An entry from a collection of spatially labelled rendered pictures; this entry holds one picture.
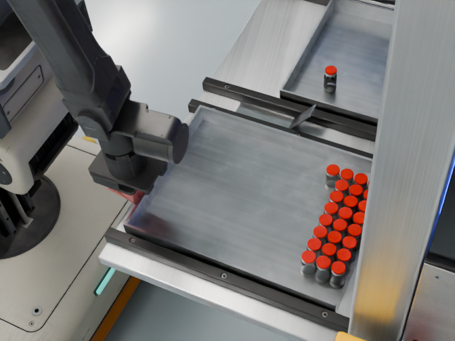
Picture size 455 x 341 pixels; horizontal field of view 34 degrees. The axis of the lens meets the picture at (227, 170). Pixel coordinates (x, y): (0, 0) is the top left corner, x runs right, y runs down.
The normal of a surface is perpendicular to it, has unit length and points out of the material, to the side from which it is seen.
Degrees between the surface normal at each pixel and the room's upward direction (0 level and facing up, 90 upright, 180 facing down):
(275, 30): 0
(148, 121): 10
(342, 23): 0
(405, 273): 90
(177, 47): 0
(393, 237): 90
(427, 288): 90
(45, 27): 99
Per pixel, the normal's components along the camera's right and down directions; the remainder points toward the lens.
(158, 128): -0.06, -0.45
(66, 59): -0.27, 0.86
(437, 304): -0.42, 0.75
